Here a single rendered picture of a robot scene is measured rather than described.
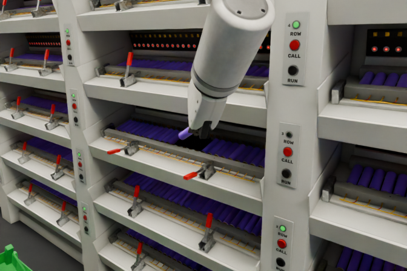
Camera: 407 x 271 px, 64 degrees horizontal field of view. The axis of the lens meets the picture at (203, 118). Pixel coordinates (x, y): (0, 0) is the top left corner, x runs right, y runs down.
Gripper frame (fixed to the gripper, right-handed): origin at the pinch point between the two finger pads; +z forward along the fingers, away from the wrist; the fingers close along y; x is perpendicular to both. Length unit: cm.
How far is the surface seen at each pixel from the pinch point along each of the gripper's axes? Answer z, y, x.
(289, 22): -22.0, -8.4, 12.1
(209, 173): 12.4, 6.5, 5.2
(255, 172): 6.0, 8.5, 14.1
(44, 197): 96, -11, -49
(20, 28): 38, -55, -53
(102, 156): 38.3, -7.6, -21.2
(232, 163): 9.6, 5.1, 10.3
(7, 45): 66, -70, -68
